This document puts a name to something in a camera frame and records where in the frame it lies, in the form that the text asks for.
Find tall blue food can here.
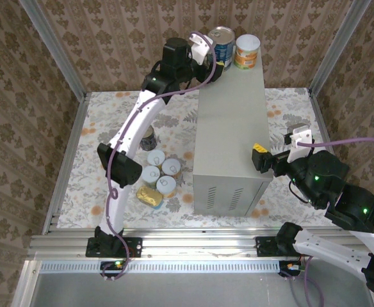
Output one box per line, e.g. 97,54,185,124
207,26,236,72

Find orange can with white lid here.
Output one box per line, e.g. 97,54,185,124
233,33,261,71

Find tall dark navy can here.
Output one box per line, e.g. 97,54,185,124
139,125,158,152

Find small yellow pineapple can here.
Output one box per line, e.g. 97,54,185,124
156,175,178,200
147,149,167,167

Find small orange fruit label can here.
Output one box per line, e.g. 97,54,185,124
161,158,182,180

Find small green label can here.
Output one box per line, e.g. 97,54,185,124
141,165,161,189

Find grey metal cabinet counter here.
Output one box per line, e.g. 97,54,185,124
193,44,274,217

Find floral tablecloth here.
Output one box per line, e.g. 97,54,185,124
57,89,356,230

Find small electronics board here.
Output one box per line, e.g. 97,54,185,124
278,260,305,278
100,260,127,278

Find gold rectangular sardine tin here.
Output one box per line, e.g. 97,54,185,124
136,186,165,210

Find grey metal lower shelf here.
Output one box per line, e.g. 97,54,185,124
12,258,374,307

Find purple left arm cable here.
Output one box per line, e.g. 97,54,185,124
101,30,216,282

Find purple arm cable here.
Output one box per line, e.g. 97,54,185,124
294,137,374,307
101,30,216,282

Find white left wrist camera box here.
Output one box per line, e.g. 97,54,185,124
188,31,216,67

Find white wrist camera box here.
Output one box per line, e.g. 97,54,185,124
188,31,216,67
284,123,314,164

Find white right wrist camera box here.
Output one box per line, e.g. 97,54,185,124
284,123,314,164

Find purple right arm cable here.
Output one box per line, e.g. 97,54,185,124
294,137,374,307

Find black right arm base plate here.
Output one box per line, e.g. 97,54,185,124
255,236,315,258

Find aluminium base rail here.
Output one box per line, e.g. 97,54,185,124
26,228,374,260

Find aluminium frame post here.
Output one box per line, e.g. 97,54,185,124
308,0,372,95
19,0,87,100

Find slotted grey cable duct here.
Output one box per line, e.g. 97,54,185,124
39,260,303,274

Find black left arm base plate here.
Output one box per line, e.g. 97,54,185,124
85,237,143,258

